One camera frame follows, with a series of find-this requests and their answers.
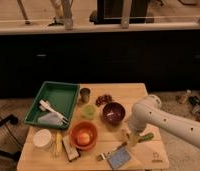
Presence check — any blue sponge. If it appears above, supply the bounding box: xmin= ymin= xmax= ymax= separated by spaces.
xmin=107 ymin=147 xmax=131 ymax=170

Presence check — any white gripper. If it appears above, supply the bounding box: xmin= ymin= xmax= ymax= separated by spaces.
xmin=121 ymin=126 xmax=144 ymax=147

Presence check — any orange fruit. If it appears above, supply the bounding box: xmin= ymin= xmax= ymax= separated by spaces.
xmin=76 ymin=132 xmax=90 ymax=146

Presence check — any metal fork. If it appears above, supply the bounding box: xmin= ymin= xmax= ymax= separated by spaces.
xmin=96 ymin=142 xmax=128 ymax=161

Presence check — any black chair base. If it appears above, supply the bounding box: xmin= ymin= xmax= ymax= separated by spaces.
xmin=0 ymin=114 xmax=21 ymax=162

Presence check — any white plastic fork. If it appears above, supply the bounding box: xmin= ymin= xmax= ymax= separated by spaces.
xmin=39 ymin=100 xmax=68 ymax=125

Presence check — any brown grape bunch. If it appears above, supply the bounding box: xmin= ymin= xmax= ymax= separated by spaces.
xmin=95 ymin=94 xmax=113 ymax=106

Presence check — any metal cup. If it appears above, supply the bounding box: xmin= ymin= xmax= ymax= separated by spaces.
xmin=80 ymin=88 xmax=90 ymax=103

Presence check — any orange bowl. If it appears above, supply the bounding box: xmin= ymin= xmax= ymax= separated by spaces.
xmin=69 ymin=121 xmax=98 ymax=151

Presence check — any green plastic cup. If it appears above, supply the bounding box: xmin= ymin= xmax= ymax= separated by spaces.
xmin=82 ymin=104 xmax=96 ymax=120

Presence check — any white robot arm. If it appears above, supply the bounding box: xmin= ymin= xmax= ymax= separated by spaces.
xmin=121 ymin=95 xmax=200 ymax=149

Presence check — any clear plastic bag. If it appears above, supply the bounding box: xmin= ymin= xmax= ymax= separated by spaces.
xmin=38 ymin=112 xmax=63 ymax=126

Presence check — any green plastic tray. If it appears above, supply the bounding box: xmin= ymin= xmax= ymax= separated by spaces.
xmin=24 ymin=81 xmax=80 ymax=130

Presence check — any purple bowl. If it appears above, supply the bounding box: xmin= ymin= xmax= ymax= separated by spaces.
xmin=102 ymin=102 xmax=126 ymax=125

